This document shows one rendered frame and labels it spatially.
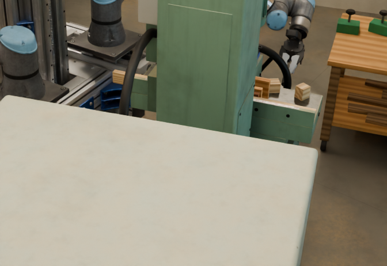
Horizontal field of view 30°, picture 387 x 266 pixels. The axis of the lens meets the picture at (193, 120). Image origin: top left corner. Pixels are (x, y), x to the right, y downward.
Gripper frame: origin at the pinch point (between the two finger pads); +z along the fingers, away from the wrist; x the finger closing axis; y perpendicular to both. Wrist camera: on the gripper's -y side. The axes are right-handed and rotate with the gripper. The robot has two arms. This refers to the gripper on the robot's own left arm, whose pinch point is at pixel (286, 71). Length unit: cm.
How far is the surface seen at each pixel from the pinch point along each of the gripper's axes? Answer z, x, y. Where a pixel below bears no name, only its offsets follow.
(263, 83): 22.9, 2.3, -28.1
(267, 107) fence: 33.3, -1.6, -31.6
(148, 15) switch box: 41, 25, -83
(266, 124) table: 36.2, -2.0, -26.5
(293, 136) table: 37.4, -10.8, -24.3
